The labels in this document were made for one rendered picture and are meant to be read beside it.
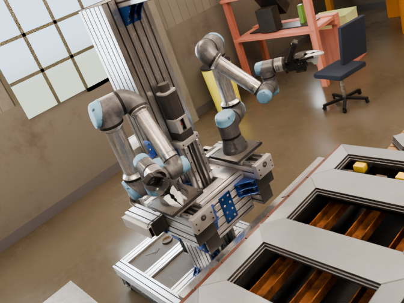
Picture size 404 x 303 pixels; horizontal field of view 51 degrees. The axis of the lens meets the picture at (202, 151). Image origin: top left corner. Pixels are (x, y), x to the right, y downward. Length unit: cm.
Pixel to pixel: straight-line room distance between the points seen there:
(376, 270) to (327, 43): 493
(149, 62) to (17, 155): 297
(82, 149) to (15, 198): 91
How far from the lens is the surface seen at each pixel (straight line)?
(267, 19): 599
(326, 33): 636
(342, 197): 219
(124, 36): 214
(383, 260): 182
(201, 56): 224
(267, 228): 208
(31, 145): 497
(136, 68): 217
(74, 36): 515
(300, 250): 192
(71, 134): 512
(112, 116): 189
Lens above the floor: 211
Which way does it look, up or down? 25 degrees down
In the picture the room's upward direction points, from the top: 21 degrees counter-clockwise
